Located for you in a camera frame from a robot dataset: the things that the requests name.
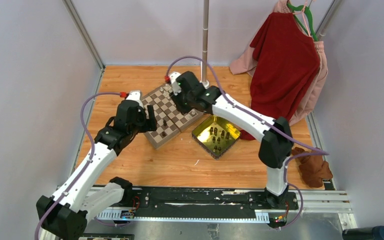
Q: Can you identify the wooden folding chess board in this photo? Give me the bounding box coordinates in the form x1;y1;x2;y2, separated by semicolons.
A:
141;83;204;149

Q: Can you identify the gold metal tray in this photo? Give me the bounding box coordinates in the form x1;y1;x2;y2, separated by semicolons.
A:
191;115;241;160

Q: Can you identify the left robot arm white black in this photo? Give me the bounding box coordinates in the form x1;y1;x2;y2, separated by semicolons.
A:
34;99;157;240

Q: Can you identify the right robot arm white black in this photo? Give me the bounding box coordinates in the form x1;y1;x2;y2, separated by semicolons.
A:
164;71;293;209

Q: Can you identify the white stand base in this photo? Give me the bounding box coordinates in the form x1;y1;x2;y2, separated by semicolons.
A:
201;80;210;89

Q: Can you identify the pink garment on hanger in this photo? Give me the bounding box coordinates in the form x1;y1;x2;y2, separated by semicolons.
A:
229;0;329;127

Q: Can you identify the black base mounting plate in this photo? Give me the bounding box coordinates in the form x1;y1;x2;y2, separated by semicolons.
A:
100;186;300;220

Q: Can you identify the grey metal stand pole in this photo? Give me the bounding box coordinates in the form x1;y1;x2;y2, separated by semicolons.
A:
201;0;210;82

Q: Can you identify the red shirt on hanger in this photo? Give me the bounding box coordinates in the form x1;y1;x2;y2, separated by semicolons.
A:
239;11;321;141

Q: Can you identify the green clothes hanger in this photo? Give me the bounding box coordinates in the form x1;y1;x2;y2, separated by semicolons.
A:
286;0;319;42

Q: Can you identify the brown crumpled cloth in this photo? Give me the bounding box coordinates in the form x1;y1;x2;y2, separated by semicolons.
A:
297;155;334;188

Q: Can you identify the dark blue bottle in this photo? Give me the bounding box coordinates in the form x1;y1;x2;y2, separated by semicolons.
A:
342;225;384;240

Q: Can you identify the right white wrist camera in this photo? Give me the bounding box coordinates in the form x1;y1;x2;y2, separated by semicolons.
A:
164;71;182;97

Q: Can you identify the aluminium rail frame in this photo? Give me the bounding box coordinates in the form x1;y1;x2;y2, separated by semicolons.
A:
39;186;359;240

